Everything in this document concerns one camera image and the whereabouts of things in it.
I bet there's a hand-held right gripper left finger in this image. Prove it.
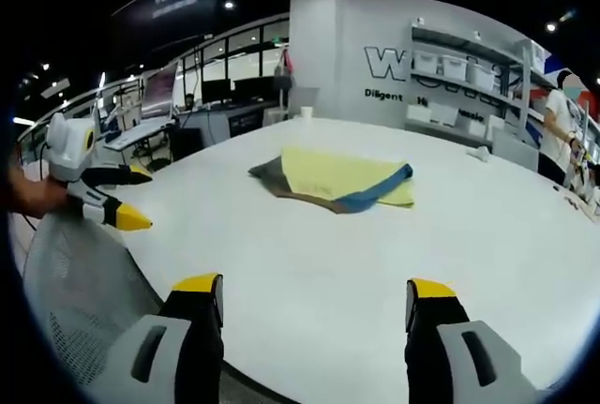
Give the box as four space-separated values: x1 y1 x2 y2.
99 272 226 404

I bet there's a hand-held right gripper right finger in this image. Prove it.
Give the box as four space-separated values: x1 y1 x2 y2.
404 277 541 404

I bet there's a yellow garment with blue band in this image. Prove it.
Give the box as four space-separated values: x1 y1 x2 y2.
279 145 416 215

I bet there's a person's left hand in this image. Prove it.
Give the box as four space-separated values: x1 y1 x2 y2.
7 170 72 218

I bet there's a white office desk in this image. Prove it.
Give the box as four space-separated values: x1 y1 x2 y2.
102 118 179 166

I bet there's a grey mesh office chair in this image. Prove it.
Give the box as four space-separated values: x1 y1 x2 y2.
22 210 166 389

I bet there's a tilted display screen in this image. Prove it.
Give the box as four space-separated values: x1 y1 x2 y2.
140 62 180 119

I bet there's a black computer monitor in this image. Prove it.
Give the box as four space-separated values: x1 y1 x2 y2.
201 79 233 104
232 76 282 104

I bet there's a dark hanging banner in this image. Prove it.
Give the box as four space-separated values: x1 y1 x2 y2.
110 0 223 52

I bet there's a grey metal shelving unit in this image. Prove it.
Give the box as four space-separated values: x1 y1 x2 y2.
404 18 557 146

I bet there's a white storage box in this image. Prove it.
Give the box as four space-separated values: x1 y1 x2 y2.
412 51 443 78
466 62 497 93
439 54 470 82

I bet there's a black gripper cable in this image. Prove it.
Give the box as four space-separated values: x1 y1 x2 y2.
16 140 52 180

